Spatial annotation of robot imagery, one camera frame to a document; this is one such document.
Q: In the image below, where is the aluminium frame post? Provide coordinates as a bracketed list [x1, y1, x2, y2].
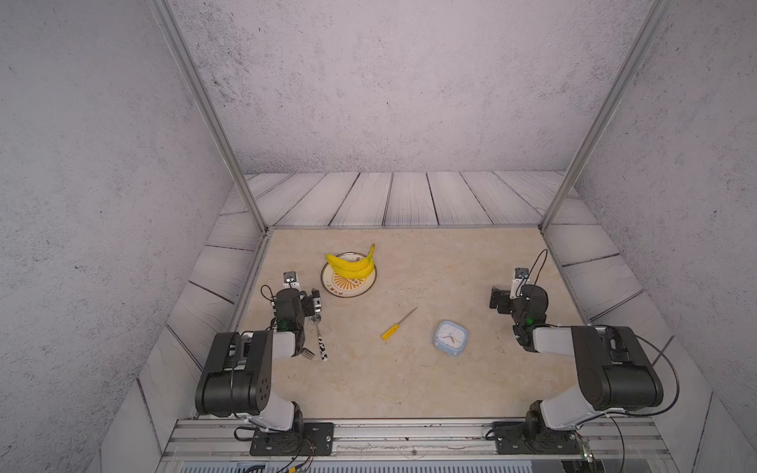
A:
[538, 0, 673, 236]
[148, 0, 268, 234]

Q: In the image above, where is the yellow handled screwdriver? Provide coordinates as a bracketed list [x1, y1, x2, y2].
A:
[380, 307, 417, 341]

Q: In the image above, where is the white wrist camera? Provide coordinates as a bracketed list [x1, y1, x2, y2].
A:
[510, 267, 530, 300]
[283, 271, 301, 291]

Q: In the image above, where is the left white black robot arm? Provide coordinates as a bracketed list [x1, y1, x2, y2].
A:
[194, 287, 321, 434]

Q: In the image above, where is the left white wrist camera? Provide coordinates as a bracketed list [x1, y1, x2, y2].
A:
[283, 271, 301, 291]

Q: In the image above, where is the light blue alarm clock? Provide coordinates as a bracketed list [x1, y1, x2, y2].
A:
[433, 320, 468, 357]

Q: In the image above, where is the yellow banana bunch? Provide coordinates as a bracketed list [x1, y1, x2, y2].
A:
[325, 244, 376, 280]

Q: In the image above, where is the round patterned plate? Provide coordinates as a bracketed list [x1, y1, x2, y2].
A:
[321, 252, 378, 299]

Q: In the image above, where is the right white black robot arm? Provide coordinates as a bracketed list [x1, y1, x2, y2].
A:
[489, 284, 664, 453]

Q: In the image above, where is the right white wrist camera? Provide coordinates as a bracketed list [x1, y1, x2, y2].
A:
[510, 267, 530, 300]

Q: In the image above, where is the left aluminium frame post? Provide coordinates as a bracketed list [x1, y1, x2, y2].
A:
[148, 0, 268, 234]

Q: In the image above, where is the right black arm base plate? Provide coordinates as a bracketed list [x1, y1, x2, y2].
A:
[484, 421, 582, 455]

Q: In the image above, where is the aluminium front rail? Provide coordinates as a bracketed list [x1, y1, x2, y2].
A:
[157, 418, 678, 472]

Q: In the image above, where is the right aluminium frame post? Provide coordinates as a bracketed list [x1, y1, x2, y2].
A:
[538, 0, 673, 236]

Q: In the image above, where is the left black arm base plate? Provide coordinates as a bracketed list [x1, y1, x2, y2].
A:
[250, 422, 335, 457]

